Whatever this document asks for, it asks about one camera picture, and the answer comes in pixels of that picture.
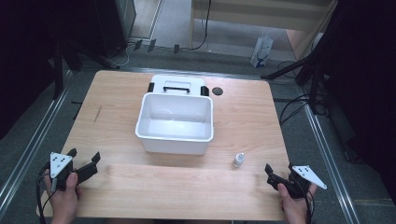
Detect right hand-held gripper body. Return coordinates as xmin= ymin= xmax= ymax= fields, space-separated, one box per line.
xmin=284 ymin=164 xmax=329 ymax=200

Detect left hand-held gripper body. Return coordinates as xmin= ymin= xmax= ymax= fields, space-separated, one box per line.
xmin=49 ymin=151 xmax=79 ymax=193

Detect small white dropper bottle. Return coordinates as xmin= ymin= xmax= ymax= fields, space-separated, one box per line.
xmin=233 ymin=152 xmax=247 ymax=169

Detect white plastic storage box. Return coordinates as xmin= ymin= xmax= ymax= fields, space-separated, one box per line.
xmin=134 ymin=91 xmax=215 ymax=156

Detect person's right hand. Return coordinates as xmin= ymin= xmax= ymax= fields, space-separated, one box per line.
xmin=276 ymin=182 xmax=318 ymax=224

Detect person's left hand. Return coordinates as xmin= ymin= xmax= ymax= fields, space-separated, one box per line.
xmin=43 ymin=172 xmax=83 ymax=224

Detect black metal stand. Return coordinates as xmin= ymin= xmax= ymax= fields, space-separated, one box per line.
xmin=50 ymin=36 xmax=83 ymax=101
xmin=261 ymin=46 xmax=331 ymax=116

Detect white paper bag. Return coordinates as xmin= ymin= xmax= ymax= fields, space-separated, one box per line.
xmin=249 ymin=28 xmax=276 ymax=69

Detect light wooden shelf unit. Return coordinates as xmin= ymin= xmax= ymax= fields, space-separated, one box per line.
xmin=189 ymin=0 xmax=340 ymax=61

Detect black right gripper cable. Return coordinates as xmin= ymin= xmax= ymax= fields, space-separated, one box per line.
xmin=303 ymin=186 xmax=316 ymax=224

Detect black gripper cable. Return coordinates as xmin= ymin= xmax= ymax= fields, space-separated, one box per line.
xmin=303 ymin=186 xmax=316 ymax=224
xmin=35 ymin=166 xmax=54 ymax=224

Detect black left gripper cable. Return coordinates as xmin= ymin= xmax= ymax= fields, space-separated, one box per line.
xmin=35 ymin=166 xmax=54 ymax=224

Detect black floor cables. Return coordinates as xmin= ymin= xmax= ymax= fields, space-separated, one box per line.
xmin=274 ymin=60 xmax=316 ymax=126

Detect white floor cable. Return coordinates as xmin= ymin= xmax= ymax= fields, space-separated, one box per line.
xmin=115 ymin=42 xmax=134 ymax=68

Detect white lid with black handle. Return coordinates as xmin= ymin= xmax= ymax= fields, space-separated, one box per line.
xmin=147 ymin=74 xmax=210 ymax=97

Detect black hanging cable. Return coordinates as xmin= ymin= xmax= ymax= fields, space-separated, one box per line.
xmin=189 ymin=0 xmax=213 ymax=51

